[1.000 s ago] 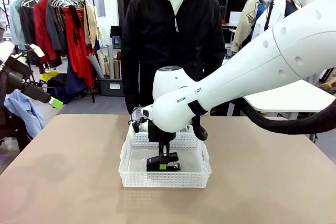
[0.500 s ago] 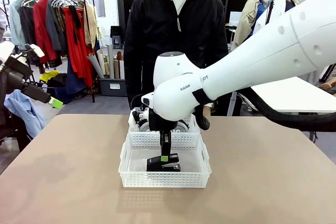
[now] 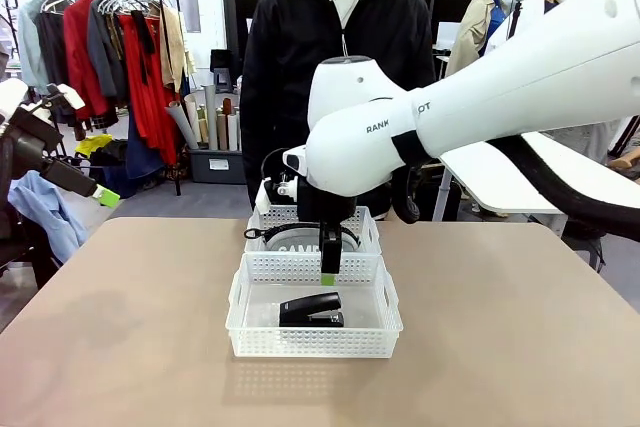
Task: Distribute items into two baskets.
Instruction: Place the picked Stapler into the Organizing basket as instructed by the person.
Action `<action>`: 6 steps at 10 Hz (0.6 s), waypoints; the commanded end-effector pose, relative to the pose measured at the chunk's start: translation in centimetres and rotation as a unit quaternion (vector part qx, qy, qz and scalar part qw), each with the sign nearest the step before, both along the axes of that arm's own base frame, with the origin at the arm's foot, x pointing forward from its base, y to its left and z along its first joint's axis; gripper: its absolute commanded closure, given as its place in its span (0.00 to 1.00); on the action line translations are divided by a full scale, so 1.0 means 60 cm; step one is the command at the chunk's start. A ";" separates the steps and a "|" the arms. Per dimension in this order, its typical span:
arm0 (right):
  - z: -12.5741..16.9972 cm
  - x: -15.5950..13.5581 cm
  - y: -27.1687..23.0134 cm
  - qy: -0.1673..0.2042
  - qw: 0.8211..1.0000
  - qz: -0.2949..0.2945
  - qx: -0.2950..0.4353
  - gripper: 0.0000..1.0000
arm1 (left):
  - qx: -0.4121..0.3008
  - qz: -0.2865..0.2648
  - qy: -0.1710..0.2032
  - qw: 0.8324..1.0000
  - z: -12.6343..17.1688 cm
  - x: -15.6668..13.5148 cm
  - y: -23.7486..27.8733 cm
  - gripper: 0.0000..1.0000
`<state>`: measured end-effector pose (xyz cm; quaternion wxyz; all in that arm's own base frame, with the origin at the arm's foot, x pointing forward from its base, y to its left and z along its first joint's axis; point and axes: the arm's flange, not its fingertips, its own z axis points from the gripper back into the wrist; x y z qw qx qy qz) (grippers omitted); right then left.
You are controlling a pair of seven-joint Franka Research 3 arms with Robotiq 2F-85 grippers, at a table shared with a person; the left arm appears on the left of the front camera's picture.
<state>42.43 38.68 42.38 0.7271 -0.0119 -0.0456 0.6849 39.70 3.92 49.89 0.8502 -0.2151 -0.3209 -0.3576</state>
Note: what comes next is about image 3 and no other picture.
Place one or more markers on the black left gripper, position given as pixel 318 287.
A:
pixel 35 134

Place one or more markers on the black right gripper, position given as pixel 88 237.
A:
pixel 322 207

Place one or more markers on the grey CAMPUS pencil case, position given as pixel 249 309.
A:
pixel 295 244

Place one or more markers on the black stapler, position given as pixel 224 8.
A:
pixel 307 309

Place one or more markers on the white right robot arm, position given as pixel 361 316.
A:
pixel 500 82

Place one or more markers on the person right forearm black sleeve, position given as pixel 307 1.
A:
pixel 252 157

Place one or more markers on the yellow green cloth item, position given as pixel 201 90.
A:
pixel 92 144

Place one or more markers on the light blue shirt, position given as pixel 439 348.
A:
pixel 55 217

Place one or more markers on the white perforated plastic basket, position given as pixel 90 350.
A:
pixel 310 342
pixel 280 219

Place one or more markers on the red hanging dress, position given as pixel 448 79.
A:
pixel 150 102

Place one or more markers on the grey slanted cardboard tube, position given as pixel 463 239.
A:
pixel 181 122

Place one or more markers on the red hanging coat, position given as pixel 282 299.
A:
pixel 82 57

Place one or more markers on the dark grey hanging jacket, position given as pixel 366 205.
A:
pixel 105 52

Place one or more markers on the black hanging garment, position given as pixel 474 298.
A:
pixel 50 47

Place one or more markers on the dark grey storage bin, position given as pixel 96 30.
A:
pixel 215 167

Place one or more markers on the pale grey hanging jacket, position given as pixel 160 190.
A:
pixel 30 42

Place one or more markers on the tall grey cardboard tube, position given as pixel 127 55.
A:
pixel 211 117

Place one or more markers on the white cardboard tube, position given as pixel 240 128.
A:
pixel 232 132

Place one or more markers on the beige hanging garment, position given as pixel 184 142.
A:
pixel 174 47

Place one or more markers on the white background table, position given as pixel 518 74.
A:
pixel 505 182

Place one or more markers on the person torso in black jacket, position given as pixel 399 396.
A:
pixel 285 47

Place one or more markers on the mannequin in beige trench coat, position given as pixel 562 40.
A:
pixel 470 42

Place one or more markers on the black tripod pole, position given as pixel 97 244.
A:
pixel 514 19

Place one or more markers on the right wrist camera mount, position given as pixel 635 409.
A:
pixel 280 192

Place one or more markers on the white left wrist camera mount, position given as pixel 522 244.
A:
pixel 67 96

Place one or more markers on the pale wall panel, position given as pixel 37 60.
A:
pixel 186 4

